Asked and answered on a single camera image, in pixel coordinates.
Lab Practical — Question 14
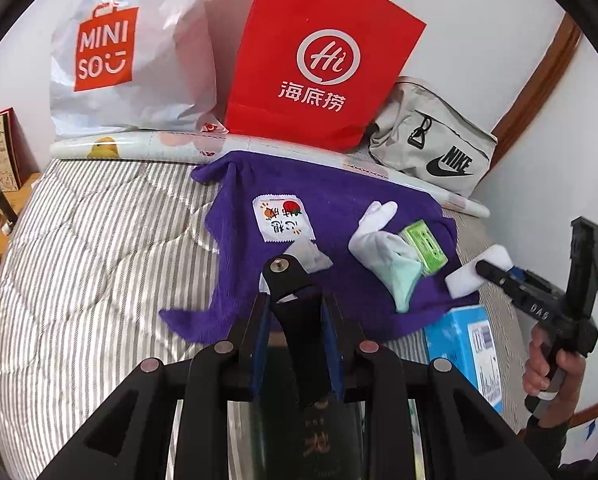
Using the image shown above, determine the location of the striped mattress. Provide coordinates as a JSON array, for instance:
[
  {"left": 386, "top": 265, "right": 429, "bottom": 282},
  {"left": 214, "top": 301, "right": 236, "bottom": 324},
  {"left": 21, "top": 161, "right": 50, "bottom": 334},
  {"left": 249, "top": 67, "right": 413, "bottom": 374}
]
[{"left": 0, "top": 157, "right": 534, "bottom": 480}]

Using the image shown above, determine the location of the blue tissue pack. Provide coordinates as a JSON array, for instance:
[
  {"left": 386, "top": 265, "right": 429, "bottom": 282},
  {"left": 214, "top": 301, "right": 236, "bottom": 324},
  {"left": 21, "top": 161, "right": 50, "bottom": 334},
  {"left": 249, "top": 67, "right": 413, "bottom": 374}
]
[{"left": 424, "top": 307, "right": 504, "bottom": 413}]

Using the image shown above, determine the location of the red paper bag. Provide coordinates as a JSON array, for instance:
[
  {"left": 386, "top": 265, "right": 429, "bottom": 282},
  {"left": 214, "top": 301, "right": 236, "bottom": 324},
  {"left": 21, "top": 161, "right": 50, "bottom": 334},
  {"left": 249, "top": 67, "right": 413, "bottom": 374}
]
[{"left": 224, "top": 0, "right": 427, "bottom": 153}]

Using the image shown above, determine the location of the printed paper roll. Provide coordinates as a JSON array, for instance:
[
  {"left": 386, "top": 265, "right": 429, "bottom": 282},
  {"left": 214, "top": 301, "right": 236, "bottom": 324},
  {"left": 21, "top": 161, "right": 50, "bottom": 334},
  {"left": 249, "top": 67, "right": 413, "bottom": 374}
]
[{"left": 49, "top": 129, "right": 490, "bottom": 218}]

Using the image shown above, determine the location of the purple towel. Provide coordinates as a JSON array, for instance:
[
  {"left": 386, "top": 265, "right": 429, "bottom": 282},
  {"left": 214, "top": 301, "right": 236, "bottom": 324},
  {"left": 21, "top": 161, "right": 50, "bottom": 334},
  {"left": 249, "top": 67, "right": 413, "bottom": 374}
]
[{"left": 159, "top": 150, "right": 480, "bottom": 346}]

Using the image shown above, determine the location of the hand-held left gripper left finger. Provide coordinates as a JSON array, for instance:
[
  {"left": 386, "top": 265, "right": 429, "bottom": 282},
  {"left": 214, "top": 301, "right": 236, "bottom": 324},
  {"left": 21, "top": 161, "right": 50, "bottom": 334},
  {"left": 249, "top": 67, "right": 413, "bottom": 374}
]
[{"left": 39, "top": 292, "right": 280, "bottom": 480}]

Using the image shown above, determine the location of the white printed sachet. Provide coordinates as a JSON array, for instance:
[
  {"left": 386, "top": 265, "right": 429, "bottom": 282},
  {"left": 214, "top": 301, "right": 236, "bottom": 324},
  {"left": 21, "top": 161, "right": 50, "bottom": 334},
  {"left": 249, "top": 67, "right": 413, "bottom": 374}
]
[{"left": 252, "top": 194, "right": 316, "bottom": 245}]

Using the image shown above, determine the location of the grey waist bag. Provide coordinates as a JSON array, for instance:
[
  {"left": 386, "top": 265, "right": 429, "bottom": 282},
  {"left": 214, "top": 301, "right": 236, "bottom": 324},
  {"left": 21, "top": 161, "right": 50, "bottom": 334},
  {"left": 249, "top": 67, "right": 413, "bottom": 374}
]
[{"left": 368, "top": 76, "right": 500, "bottom": 196}]

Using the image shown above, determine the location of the grey sachet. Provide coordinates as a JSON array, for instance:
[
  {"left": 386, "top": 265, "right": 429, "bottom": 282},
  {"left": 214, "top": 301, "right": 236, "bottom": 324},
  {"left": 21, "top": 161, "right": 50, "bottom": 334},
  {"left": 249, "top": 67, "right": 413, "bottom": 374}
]
[{"left": 279, "top": 239, "right": 334, "bottom": 275}]

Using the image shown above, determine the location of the white sock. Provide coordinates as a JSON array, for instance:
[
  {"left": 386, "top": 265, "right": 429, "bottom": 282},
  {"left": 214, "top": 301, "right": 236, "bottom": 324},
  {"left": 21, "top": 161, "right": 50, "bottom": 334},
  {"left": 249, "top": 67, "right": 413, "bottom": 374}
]
[{"left": 349, "top": 200, "right": 420, "bottom": 306}]

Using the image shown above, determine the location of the person's right hand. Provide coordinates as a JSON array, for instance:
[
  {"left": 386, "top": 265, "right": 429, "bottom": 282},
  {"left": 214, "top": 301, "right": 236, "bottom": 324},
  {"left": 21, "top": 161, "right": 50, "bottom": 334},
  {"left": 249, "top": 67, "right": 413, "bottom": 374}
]
[{"left": 523, "top": 340, "right": 587, "bottom": 421}]

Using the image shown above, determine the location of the dark green tin box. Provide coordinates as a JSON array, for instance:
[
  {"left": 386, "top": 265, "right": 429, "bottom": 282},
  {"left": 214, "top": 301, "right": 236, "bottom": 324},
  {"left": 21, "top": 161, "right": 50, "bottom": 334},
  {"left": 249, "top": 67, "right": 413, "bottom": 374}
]
[{"left": 249, "top": 347, "right": 367, "bottom": 480}]

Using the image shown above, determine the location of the green snack packet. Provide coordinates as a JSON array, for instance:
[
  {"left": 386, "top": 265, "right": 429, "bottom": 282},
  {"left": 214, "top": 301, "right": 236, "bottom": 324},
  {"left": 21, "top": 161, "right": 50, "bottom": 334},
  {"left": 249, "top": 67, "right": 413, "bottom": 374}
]
[{"left": 398, "top": 220, "right": 450, "bottom": 277}]

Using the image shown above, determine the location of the wooden door frame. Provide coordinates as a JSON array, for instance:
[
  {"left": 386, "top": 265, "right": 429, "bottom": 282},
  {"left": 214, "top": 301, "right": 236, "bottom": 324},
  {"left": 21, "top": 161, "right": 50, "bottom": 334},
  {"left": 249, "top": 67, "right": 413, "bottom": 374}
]
[{"left": 474, "top": 10, "right": 584, "bottom": 181}]

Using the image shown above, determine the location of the white sponge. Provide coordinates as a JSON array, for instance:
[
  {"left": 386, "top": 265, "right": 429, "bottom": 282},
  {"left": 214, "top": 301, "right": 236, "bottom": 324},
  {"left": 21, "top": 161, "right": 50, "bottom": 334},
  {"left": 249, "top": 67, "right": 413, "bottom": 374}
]
[{"left": 445, "top": 245, "right": 510, "bottom": 297}]

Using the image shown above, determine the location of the person's right forearm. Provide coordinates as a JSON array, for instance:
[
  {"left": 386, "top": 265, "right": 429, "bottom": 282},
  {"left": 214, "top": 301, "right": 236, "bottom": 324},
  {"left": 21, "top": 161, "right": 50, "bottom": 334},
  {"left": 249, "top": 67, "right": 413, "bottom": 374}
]
[{"left": 521, "top": 405, "right": 584, "bottom": 480}]

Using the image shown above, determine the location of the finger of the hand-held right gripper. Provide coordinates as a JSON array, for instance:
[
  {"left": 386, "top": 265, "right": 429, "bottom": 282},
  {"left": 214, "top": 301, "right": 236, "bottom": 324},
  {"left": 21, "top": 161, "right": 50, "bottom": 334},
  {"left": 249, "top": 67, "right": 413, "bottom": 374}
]
[
  {"left": 509, "top": 267, "right": 540, "bottom": 286},
  {"left": 476, "top": 260, "right": 524, "bottom": 295}
]

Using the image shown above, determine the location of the white plastic shopping bag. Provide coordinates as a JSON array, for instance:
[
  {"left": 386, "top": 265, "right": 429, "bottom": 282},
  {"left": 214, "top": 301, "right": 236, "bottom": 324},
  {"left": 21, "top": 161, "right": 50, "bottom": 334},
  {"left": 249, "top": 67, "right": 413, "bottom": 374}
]
[{"left": 49, "top": 0, "right": 244, "bottom": 143}]

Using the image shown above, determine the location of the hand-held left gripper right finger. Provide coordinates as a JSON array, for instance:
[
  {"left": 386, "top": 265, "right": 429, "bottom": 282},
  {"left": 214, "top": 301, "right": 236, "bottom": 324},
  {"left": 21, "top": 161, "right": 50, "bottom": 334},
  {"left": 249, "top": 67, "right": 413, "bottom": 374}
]
[{"left": 321, "top": 292, "right": 534, "bottom": 480}]

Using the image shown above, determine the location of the mint green sock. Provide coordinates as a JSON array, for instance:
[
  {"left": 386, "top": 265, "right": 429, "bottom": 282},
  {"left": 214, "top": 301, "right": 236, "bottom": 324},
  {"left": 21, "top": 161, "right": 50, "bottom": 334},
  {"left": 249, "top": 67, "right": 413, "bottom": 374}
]
[{"left": 391, "top": 255, "right": 426, "bottom": 313}]

